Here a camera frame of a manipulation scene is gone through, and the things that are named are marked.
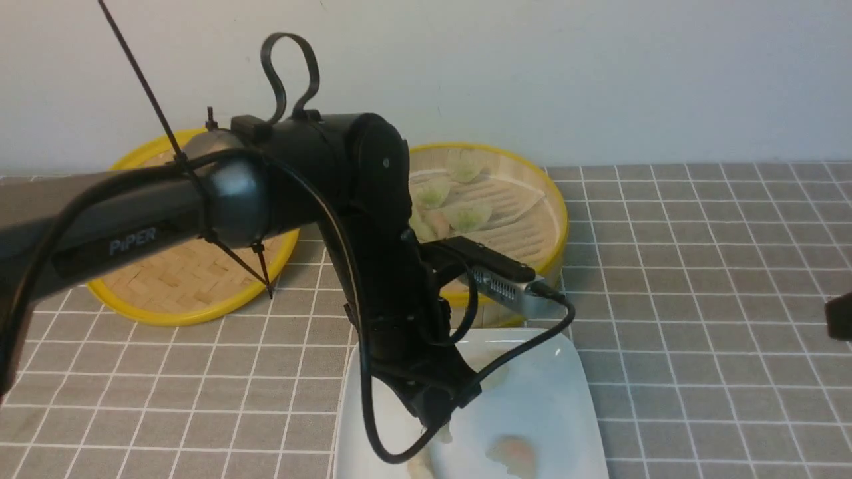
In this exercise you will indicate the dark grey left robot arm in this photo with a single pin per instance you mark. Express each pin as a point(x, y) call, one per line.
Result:
point(349, 174)

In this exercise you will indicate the small green dumpling in steamer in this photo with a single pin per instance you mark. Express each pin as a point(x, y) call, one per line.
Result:
point(422, 229)

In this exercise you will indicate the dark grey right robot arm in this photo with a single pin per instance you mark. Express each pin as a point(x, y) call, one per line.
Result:
point(838, 315)

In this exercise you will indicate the green dumpling right in steamer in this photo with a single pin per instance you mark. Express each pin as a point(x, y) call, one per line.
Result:
point(465, 218)

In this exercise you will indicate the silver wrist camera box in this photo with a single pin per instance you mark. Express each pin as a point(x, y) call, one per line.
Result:
point(505, 281)

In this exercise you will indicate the woven bamboo steamer lid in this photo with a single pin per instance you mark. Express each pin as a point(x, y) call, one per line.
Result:
point(191, 283)

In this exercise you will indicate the green dumpling plate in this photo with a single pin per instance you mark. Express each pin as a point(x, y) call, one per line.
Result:
point(444, 435)

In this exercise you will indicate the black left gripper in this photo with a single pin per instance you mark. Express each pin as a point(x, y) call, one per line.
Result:
point(393, 300)

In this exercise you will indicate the pale dumpling plate bottom left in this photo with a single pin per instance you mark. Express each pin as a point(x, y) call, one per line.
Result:
point(421, 466)

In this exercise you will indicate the bamboo steamer basket yellow rim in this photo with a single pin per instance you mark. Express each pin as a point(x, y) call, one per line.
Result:
point(539, 237)

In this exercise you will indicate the pink dumpling in steamer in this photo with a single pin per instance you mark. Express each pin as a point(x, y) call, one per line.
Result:
point(438, 223)

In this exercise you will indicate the green dumpling top in steamer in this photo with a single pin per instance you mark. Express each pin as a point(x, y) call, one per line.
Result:
point(464, 165)

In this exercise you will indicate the white square plate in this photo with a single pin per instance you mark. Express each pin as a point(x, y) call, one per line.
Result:
point(545, 399)

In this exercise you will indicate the pink dumpling on plate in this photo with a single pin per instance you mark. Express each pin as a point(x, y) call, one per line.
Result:
point(516, 454)

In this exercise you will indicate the green dumpling upper middle steamer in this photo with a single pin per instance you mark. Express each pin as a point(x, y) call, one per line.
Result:
point(432, 194)

